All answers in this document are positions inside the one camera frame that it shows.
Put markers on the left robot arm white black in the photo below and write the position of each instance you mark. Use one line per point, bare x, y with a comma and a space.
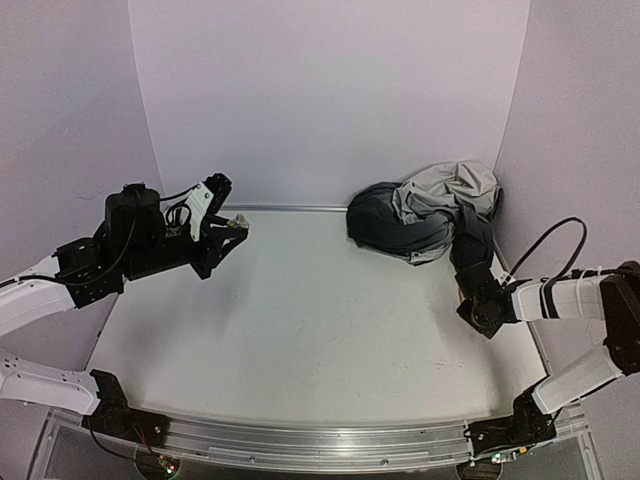
142, 234

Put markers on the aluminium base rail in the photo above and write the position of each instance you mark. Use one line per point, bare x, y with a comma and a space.
332, 449

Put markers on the small nail polish bottle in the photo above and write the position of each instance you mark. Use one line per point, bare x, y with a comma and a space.
239, 222

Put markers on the grey crumpled cloth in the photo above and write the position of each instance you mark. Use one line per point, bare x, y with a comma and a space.
416, 220

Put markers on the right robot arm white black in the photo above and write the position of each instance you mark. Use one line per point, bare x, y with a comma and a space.
611, 296

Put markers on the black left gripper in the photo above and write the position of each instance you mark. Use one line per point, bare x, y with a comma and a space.
214, 254

